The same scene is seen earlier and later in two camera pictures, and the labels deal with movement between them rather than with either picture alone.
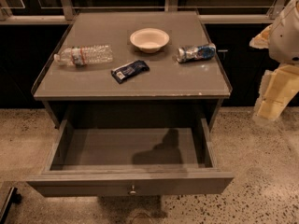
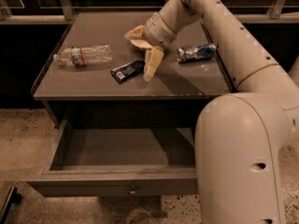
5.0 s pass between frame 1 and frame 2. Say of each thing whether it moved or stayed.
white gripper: moved
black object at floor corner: stayed
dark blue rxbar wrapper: stayed
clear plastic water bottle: stayed
